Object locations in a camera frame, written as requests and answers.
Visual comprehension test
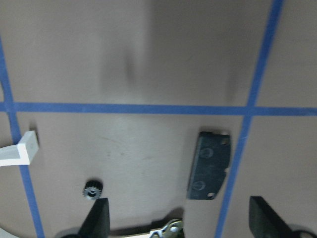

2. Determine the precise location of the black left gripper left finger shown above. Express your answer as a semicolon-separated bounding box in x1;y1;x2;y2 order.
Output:
78;198;110;238

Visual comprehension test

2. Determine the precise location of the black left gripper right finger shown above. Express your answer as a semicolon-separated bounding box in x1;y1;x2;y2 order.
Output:
249;196;297;238

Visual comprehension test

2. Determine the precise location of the small black bearing gear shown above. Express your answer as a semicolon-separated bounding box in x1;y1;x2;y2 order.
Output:
82;179;103;200

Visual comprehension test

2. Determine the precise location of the olive brake shoe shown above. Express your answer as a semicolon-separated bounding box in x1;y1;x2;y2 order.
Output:
111;219;185;238

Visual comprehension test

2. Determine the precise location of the black brake pad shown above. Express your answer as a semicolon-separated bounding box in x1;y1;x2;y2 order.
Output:
187;131;231;200

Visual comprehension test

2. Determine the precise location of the white curved plastic bracket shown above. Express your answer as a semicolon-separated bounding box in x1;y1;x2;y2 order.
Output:
0;130;39;167

